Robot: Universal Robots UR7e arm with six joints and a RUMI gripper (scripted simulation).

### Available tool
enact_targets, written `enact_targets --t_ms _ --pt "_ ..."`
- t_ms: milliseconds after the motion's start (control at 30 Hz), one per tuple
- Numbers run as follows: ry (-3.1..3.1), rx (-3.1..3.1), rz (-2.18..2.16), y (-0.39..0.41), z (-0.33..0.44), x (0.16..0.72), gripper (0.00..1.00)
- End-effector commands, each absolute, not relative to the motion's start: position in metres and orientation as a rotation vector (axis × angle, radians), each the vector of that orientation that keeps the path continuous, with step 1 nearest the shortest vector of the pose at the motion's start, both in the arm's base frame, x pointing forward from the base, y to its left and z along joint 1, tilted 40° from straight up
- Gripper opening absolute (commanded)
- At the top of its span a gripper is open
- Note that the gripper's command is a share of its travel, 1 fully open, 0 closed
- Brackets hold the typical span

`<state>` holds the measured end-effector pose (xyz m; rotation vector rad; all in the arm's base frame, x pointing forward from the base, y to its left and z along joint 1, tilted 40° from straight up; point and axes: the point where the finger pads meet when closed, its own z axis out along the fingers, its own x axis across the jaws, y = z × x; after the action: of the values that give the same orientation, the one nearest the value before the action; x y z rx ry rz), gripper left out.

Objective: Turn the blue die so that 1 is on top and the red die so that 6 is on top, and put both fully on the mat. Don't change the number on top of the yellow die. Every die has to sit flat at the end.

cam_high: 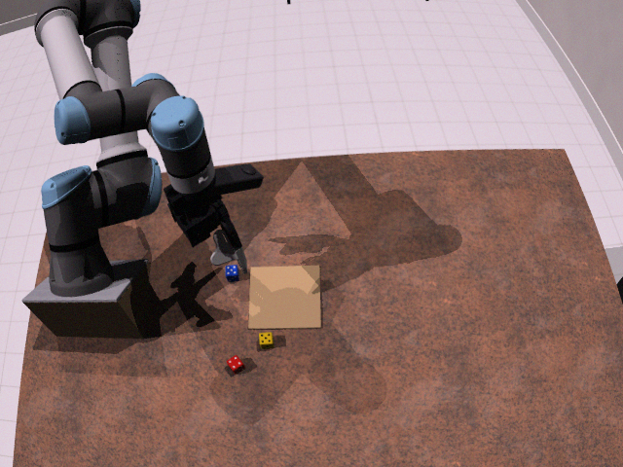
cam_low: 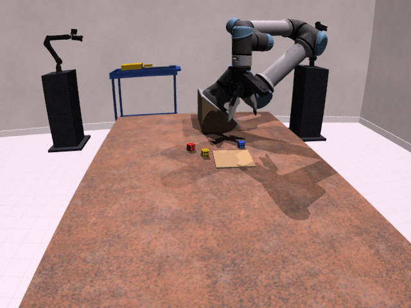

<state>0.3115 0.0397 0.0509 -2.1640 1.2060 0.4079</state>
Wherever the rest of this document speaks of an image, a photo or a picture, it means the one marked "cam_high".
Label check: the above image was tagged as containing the yellow die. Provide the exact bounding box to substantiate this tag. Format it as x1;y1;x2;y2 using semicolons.
259;332;275;349

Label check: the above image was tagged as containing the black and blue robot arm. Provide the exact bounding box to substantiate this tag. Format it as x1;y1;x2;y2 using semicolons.
34;0;264;297

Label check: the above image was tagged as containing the blue die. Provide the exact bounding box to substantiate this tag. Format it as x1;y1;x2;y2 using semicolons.
226;265;239;282

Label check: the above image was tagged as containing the beige flat mat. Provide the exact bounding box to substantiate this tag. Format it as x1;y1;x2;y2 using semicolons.
248;266;321;329

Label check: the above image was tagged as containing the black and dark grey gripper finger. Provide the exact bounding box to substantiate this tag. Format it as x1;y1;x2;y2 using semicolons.
210;212;247;274

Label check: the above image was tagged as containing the red die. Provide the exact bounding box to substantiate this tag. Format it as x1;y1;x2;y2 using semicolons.
227;355;245;375

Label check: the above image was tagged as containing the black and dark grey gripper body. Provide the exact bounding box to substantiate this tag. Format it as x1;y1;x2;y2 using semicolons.
164;175;230;247

